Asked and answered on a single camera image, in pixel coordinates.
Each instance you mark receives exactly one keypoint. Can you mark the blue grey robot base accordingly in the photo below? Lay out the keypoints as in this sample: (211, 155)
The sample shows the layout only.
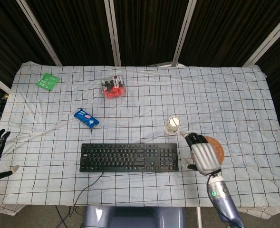
(133, 217)

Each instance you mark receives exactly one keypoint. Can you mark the clear box of chess pieces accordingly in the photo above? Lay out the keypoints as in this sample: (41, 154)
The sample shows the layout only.
(113, 87)

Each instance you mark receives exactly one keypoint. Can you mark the white framed dark folding screen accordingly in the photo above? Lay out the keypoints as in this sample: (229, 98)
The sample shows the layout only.
(144, 28)

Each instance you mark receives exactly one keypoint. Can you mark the round woven rattan coaster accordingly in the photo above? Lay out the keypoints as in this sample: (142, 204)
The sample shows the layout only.
(217, 148)

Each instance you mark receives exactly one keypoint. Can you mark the green flat packet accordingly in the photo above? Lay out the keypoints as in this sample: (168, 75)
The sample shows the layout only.
(47, 81)

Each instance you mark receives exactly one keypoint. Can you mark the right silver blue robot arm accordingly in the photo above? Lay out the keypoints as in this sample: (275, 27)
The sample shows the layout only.
(221, 202)

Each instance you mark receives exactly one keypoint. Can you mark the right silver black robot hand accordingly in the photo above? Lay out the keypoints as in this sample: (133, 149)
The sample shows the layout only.
(204, 155)

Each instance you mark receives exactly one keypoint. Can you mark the floral paper cup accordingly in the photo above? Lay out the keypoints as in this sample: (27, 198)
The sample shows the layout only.
(172, 125)

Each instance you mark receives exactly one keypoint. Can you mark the black computer keyboard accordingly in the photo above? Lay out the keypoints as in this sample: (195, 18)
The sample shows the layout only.
(130, 157)

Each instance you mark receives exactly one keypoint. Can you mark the blue snack packet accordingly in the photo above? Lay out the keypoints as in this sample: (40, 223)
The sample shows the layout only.
(86, 118)

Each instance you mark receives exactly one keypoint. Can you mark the checked light blue tablecloth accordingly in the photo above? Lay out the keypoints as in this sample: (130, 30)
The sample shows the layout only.
(139, 114)

